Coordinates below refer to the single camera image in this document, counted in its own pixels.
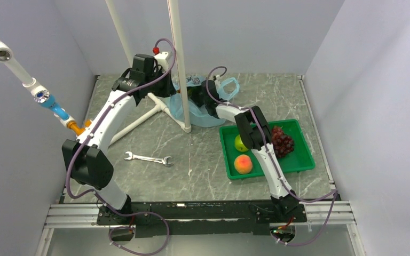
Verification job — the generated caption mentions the purple cable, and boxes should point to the purple cable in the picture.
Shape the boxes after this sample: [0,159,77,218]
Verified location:
[65,38,177,256]
[204,66,340,247]

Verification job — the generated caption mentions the green plastic tray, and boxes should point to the green plastic tray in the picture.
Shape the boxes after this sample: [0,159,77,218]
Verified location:
[219,119,316,180]

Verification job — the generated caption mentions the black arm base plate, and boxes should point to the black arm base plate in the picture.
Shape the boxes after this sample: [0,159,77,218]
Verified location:
[97,200,308,238]

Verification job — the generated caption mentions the white PVC pipe stand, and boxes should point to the white PVC pipe stand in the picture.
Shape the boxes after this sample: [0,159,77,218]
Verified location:
[106,0,192,143]

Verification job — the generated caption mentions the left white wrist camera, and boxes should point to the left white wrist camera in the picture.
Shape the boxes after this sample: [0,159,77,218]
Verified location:
[152,46,172,71]

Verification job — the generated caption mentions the red fake peach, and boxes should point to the red fake peach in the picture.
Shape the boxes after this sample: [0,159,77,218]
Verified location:
[233,154,253,175]

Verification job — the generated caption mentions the light blue plastic bag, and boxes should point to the light blue plastic bag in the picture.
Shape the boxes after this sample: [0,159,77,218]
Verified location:
[167,75,240,127]

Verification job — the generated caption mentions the aluminium rail frame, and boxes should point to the aluminium rail frame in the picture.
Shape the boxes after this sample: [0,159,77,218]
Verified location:
[36,200,366,255]

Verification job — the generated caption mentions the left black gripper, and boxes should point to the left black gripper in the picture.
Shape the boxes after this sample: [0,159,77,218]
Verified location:
[146,68,177,99]

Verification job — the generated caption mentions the silver combination wrench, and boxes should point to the silver combination wrench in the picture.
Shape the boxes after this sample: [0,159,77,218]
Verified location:
[124,151,173,167]

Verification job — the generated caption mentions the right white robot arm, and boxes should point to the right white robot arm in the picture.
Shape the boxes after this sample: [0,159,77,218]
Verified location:
[199,79,299,221]

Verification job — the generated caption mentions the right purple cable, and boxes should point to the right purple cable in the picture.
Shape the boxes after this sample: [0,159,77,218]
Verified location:
[204,66,340,247]

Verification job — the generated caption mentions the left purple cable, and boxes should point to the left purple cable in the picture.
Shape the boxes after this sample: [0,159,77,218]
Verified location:
[65,38,177,256]

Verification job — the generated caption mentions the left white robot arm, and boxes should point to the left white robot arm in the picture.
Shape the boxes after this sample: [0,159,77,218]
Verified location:
[62,52,176,224]

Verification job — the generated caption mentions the dark fake grapes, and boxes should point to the dark fake grapes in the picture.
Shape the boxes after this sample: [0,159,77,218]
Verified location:
[272,126,295,158]

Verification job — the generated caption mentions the green fake apple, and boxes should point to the green fake apple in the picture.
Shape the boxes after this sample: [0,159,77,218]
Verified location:
[234,135,249,153]

